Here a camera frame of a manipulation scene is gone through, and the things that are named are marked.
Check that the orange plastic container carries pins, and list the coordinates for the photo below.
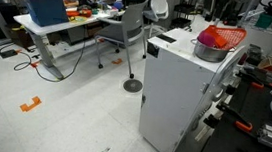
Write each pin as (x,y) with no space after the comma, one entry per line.
(78,13)

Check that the white desk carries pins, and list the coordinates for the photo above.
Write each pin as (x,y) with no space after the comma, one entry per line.
(43,28)

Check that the black square patch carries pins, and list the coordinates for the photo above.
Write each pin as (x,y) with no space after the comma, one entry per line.
(165,38)

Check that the red checkered pot holder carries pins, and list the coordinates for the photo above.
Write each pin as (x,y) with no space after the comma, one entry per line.
(232,35)

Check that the stainless steel pot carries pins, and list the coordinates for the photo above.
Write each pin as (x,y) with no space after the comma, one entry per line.
(210,53)

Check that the black power brick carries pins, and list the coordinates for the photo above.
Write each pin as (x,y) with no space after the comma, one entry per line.
(8,53)

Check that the grey plastic chair with casters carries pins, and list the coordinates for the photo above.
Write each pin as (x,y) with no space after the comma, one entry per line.
(127,31)

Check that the white toy cabinet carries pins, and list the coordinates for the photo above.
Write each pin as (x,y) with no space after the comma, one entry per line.
(171,96)

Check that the black shelf cart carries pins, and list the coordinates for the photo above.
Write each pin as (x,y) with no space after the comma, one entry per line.
(184,7)

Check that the large orange floor tape mark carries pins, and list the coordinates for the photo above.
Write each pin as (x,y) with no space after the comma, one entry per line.
(27,105)

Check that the blue storage bin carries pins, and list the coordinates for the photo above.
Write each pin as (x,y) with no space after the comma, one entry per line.
(45,8)

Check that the white chair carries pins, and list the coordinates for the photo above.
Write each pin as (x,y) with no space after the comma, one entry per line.
(159,4)

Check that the orange rectangular block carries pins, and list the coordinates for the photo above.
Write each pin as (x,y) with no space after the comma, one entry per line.
(219,40)

